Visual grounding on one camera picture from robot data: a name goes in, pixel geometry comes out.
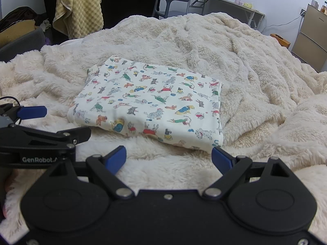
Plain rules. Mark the pink box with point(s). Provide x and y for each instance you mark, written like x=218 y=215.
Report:
x=315 y=3

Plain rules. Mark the dark brown cloth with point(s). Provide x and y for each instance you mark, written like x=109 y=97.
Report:
x=18 y=14

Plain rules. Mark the beige refrigerator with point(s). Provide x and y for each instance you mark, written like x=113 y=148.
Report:
x=311 y=40

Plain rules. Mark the dog print cream garment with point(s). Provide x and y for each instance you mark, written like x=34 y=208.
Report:
x=153 y=99

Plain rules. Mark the yellow checkered towel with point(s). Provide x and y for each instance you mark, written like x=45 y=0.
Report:
x=79 y=5

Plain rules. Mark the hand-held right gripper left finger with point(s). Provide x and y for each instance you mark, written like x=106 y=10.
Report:
x=117 y=159

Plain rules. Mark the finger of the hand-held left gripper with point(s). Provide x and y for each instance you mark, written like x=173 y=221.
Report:
x=38 y=139
x=33 y=112

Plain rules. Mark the grey fabric chair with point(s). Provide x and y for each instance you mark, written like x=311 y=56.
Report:
x=23 y=43

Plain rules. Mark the dark wall socket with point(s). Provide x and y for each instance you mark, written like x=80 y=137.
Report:
x=303 y=12

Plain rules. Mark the orange box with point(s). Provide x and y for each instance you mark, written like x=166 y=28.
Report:
x=280 y=40

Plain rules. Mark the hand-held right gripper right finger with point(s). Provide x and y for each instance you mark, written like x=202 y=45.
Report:
x=221 y=159

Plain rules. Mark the glass jar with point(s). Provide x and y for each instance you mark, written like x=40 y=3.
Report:
x=324 y=9

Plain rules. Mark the black hanging clothes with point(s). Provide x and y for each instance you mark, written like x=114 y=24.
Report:
x=122 y=0

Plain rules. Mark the cream fluffy blanket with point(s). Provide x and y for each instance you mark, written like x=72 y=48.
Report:
x=255 y=81

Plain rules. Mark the yellow tissue box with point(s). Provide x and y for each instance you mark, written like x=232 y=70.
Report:
x=248 y=5

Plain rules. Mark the grey folding table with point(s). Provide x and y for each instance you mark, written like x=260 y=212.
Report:
x=224 y=1

